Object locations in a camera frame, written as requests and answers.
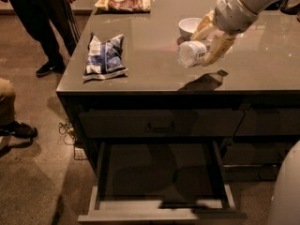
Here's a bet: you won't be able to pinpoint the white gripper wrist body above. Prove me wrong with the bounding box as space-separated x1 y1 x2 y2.
214 0 258 35

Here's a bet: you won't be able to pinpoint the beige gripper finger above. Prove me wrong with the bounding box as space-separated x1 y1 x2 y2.
190 10 218 41
202 33 236 66

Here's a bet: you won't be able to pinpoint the clear plastic water bottle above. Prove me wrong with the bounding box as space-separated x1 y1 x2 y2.
177 40 210 68

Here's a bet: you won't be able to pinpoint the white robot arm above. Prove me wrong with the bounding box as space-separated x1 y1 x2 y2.
191 0 279 66

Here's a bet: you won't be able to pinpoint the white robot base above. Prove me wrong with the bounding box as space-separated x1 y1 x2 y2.
267 142 300 225

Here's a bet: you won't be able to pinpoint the closed top drawer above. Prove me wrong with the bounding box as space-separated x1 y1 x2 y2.
79 110 244 138

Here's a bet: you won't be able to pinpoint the open middle drawer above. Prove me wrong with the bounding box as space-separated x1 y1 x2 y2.
78 142 247 225

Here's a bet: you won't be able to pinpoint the white ceramic bowl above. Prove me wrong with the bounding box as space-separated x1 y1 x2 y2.
178 18 202 40

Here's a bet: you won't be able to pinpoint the dark round object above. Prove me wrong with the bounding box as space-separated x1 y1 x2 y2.
280 0 300 15

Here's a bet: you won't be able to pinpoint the brown snack bag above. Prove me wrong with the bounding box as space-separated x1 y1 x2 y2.
95 0 151 13

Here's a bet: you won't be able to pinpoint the dark counter cabinet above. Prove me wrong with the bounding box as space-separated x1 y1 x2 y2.
55 0 300 183

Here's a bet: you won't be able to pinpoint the blue white snack bag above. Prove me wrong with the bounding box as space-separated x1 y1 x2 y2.
82 33 128 82

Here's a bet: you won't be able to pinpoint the right side drawers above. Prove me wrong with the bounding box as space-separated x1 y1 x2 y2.
219 93 300 182

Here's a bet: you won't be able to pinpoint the standing person in black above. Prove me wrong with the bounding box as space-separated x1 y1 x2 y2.
1 0 81 77

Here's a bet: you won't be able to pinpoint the seated person leg and shoe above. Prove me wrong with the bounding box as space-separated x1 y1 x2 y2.
0 78 38 139

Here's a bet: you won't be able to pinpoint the cables on floor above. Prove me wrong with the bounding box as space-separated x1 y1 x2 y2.
57 119 88 161

